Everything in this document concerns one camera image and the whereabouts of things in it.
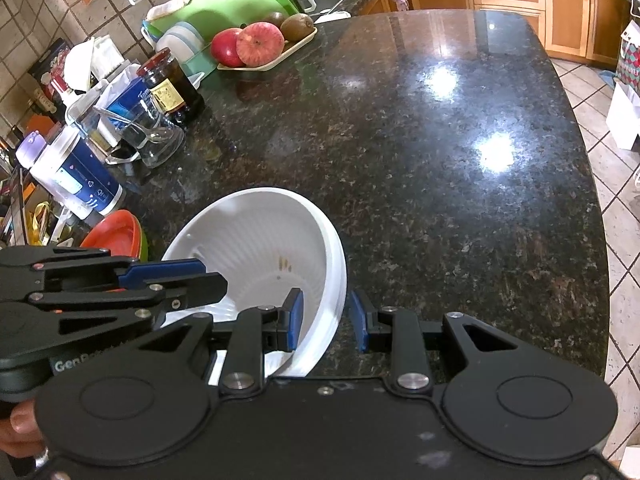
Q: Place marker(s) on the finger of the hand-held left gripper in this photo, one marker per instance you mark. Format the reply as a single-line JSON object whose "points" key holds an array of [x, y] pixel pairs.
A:
{"points": [[200, 290], [165, 272]]}

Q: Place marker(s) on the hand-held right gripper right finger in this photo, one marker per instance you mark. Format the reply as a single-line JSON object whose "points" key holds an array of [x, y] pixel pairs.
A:
{"points": [[357, 320]]}

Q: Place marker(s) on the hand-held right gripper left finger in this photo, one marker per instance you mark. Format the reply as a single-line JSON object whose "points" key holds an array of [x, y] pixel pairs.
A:
{"points": [[296, 317]]}

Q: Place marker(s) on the orange plate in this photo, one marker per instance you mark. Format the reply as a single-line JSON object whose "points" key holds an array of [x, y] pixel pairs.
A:
{"points": [[112, 232]]}

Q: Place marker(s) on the person's left hand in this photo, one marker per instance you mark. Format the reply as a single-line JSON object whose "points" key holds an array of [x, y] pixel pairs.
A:
{"points": [[20, 425]]}

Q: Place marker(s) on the blue paper cup white lid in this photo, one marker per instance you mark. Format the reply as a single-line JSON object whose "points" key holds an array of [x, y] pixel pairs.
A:
{"points": [[90, 185]]}

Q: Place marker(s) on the glass cup with spoon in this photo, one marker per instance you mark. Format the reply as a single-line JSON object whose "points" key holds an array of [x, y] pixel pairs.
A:
{"points": [[155, 147]]}

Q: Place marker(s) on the yellow phone stand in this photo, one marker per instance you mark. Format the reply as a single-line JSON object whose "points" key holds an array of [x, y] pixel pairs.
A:
{"points": [[41, 222]]}

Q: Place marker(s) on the phone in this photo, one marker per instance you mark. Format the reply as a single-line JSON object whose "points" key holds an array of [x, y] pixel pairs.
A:
{"points": [[12, 210]]}

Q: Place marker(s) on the blue tissue pack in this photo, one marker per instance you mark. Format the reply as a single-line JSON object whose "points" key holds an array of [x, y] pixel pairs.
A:
{"points": [[127, 100]]}

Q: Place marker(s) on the purple water bottle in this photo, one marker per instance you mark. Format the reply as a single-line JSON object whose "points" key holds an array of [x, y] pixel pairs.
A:
{"points": [[30, 152]]}

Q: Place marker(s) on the dark sauce jar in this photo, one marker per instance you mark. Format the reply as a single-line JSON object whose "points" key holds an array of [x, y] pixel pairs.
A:
{"points": [[172, 87]]}

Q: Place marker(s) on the black tea packet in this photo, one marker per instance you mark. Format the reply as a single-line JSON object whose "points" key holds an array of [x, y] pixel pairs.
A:
{"points": [[47, 72]]}

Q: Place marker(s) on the white lidded container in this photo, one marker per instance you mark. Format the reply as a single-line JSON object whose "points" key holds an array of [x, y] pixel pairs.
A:
{"points": [[180, 40]]}

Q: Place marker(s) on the brown kiwi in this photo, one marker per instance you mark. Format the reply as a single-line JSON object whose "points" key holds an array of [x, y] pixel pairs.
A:
{"points": [[274, 19], [297, 27]]}

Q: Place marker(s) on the green cutting board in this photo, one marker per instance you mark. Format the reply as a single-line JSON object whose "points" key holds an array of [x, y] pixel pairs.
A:
{"points": [[230, 2]]}

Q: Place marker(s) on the white window box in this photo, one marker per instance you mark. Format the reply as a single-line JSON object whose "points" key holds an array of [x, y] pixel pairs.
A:
{"points": [[625, 120]]}

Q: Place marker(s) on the patterned gift bag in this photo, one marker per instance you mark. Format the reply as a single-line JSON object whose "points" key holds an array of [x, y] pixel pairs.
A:
{"points": [[630, 57]]}

